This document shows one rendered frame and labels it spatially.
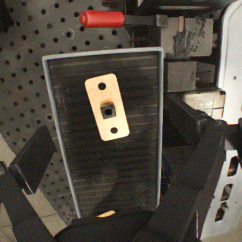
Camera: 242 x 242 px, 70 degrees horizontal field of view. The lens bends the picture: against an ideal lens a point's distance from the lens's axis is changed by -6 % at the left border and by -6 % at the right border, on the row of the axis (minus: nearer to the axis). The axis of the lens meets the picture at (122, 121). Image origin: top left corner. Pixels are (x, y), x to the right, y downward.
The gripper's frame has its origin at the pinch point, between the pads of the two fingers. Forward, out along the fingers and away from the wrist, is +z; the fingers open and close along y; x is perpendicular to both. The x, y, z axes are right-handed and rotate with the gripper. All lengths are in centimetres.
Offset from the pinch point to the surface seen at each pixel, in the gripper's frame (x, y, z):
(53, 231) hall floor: -166, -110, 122
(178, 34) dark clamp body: 6.7, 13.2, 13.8
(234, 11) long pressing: 9.2, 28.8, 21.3
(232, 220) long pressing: -56, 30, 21
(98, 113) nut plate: -0.1, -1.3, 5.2
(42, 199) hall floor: -115, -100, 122
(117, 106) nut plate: 0.1, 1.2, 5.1
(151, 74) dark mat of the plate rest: 3.1, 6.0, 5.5
